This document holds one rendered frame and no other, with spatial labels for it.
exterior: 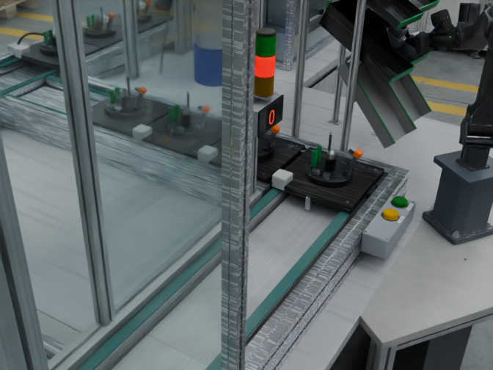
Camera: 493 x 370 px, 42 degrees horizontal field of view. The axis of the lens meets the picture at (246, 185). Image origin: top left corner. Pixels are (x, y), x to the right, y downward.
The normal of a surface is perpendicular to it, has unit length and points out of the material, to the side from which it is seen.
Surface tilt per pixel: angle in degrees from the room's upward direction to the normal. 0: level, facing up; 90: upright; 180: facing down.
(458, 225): 90
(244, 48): 90
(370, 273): 0
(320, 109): 0
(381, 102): 45
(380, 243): 90
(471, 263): 0
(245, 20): 90
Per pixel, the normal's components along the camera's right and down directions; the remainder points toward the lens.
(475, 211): 0.40, 0.50
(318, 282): 0.03, -0.85
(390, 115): 0.55, -0.34
